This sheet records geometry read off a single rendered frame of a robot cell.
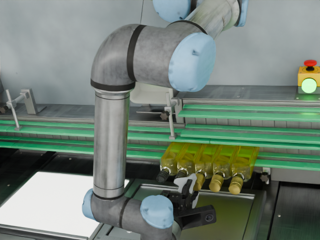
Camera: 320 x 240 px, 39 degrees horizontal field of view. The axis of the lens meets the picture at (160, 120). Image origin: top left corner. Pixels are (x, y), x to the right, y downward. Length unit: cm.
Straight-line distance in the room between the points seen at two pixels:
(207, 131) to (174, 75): 68
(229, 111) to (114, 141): 57
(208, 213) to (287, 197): 41
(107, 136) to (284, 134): 67
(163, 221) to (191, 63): 38
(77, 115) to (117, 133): 82
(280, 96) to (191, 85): 68
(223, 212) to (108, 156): 56
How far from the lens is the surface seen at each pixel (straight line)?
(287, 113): 144
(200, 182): 135
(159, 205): 104
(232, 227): 140
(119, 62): 89
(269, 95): 152
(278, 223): 146
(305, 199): 157
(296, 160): 153
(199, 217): 123
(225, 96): 153
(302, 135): 146
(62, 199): 165
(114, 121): 97
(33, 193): 173
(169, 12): 128
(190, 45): 85
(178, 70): 85
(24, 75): 199
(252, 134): 147
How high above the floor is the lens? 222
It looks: 56 degrees down
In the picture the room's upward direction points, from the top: 143 degrees counter-clockwise
